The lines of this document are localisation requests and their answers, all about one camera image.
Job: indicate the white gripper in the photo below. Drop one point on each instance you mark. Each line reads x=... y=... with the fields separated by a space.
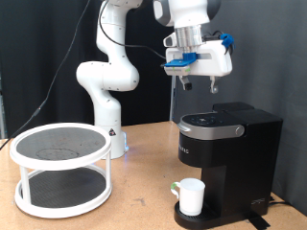
x=211 y=62

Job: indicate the black Keurig coffee machine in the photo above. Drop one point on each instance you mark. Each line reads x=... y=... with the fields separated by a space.
x=249 y=159

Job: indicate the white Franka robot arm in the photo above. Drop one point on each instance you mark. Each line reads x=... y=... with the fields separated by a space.
x=108 y=76

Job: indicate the grey backdrop panel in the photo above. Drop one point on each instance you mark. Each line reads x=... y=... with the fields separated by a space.
x=271 y=64

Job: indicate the black tape strip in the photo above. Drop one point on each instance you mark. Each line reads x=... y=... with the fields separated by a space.
x=258 y=222

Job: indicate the white two-tier turntable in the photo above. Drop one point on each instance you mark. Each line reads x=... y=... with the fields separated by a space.
x=60 y=148

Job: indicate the black curtain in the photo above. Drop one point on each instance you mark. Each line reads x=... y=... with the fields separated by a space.
x=32 y=48

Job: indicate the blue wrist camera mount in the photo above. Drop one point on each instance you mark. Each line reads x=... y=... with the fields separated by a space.
x=180 y=64

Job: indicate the metal vertical frame pole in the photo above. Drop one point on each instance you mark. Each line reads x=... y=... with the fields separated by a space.
x=173 y=96

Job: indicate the grey vertical post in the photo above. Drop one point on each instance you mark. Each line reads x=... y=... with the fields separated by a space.
x=2 y=118

